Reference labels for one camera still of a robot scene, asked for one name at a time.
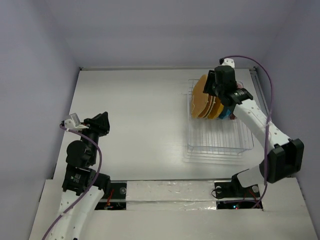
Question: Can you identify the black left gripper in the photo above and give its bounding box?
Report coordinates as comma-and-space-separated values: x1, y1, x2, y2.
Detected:
77, 111, 110, 163

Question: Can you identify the oval orange woven plate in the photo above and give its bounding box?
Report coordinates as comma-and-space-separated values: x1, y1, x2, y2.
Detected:
198, 95, 216, 119

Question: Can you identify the round green-rimmed woven plate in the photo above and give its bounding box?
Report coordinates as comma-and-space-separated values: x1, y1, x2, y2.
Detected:
206, 97, 220, 119

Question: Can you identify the square orange woven plate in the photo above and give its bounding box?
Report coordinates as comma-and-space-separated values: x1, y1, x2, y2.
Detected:
190, 74, 209, 118

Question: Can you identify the yellow polka dot plate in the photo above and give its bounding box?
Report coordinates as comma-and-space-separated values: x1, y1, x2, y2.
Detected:
207, 97, 224, 119

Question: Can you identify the blue polka dot plate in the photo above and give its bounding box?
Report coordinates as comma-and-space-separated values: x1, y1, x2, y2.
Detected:
218, 107, 232, 120

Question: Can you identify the pink polka dot plate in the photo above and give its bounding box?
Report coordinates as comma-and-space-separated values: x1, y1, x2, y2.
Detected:
229, 82, 243, 120

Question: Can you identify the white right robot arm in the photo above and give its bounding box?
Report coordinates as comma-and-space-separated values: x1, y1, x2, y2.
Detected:
203, 65, 304, 196

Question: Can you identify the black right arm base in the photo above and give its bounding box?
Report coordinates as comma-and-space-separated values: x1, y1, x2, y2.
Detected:
211, 174, 261, 200

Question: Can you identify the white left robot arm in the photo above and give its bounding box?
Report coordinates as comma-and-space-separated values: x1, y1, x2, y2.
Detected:
43, 111, 111, 240

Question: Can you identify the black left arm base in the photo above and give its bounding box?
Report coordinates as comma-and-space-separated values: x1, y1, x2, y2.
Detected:
95, 181, 127, 211

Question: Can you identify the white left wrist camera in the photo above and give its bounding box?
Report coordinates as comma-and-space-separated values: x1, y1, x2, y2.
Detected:
61, 113, 89, 132

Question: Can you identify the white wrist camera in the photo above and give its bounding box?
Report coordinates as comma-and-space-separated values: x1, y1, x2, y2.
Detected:
219, 57, 235, 69
61, 113, 89, 132

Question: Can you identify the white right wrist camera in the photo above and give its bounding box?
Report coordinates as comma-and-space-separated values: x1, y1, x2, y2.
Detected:
219, 57, 235, 69

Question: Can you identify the white wire dish rack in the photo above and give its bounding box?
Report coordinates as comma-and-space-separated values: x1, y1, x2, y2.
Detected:
184, 78, 255, 157

